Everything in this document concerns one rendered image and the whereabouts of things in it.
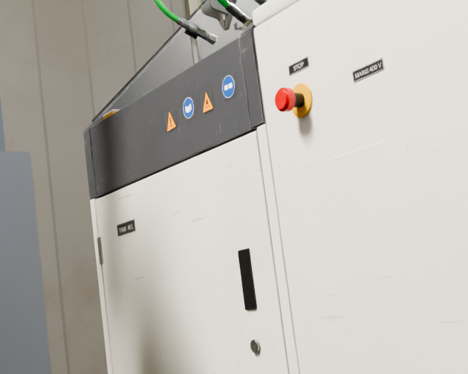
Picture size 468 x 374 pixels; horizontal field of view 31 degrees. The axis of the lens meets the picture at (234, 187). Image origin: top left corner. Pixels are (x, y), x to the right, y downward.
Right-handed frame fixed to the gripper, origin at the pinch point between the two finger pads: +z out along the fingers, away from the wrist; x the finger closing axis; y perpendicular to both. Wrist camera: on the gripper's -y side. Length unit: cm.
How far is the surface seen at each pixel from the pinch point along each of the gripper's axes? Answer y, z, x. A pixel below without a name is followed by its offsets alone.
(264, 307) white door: 22, 61, 30
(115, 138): 21.8, 21.5, -16.1
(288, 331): 22, 65, 36
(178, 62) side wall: -3.7, -0.8, -28.6
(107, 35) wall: -54, -60, -166
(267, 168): 22, 39, 36
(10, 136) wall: -8, -15, -164
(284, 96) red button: 26, 31, 48
